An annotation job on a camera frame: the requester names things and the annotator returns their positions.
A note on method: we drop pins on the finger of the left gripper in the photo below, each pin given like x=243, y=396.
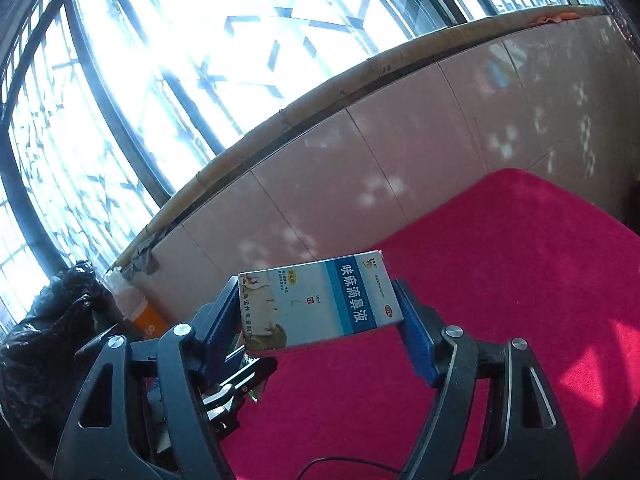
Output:
x=222, y=406

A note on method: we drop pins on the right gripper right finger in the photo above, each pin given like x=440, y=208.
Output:
x=524, y=434

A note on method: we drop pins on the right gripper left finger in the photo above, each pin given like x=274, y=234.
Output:
x=98, y=439

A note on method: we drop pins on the white blue medicine box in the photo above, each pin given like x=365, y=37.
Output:
x=296, y=306

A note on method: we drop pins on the orange white bottle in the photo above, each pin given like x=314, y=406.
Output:
x=134, y=306

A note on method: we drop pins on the grey cloth on sill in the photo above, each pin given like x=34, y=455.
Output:
x=143, y=260

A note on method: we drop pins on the black plastic bag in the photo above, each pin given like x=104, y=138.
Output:
x=40, y=378

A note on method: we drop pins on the red bed blanket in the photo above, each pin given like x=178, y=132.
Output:
x=513, y=256

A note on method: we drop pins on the window metal grille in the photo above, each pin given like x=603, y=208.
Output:
x=263, y=132

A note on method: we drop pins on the orange cloth on sill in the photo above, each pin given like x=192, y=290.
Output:
x=556, y=18

